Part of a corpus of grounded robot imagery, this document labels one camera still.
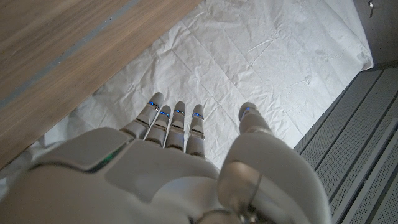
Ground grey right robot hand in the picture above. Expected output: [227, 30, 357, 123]
[0, 91, 332, 224]

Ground white wrinkled backdrop sheet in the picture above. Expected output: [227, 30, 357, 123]
[0, 0, 374, 200]

